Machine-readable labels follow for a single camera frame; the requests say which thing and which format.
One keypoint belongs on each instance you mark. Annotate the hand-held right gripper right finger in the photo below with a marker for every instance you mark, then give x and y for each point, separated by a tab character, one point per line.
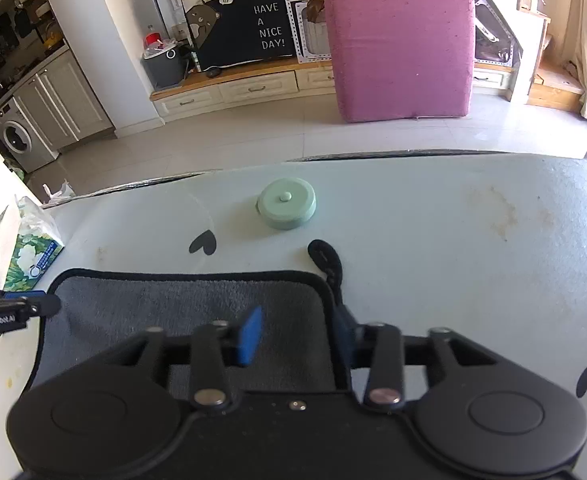
344	332

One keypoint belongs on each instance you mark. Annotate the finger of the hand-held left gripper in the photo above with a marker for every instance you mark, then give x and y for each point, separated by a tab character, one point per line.
20	302

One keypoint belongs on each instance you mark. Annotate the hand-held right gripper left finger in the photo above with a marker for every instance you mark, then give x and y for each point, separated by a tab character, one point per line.
250	336

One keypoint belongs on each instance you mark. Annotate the grey towel with black edging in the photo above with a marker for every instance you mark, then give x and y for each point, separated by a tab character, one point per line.
173	305

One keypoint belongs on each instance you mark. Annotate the floral tissue pack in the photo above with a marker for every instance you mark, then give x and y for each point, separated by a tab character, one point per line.
33	252

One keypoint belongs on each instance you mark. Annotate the white plastic bag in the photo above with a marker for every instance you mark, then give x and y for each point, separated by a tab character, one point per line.
58	192

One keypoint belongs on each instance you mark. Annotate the round green lid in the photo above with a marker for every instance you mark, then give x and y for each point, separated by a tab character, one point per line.
286	205

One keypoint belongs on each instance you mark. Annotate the grey washing machine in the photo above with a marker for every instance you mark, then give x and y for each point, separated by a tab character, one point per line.
18	135

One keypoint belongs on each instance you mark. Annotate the cream kitchen cabinet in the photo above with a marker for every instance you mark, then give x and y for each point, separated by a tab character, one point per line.
58	102

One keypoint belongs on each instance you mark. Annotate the cream low drawer cabinet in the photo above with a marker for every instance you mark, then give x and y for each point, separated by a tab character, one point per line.
253	87

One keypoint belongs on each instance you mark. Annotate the grey waste bin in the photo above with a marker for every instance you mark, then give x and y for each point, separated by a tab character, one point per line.
163	67

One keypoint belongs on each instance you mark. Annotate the pink cushion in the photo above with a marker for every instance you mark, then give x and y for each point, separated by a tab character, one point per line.
403	50

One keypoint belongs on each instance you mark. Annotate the black printed bear banner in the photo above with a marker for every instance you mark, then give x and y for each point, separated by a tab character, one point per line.
243	27

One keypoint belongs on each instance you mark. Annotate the wooden staircase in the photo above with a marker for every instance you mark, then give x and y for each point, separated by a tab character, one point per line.
548	60

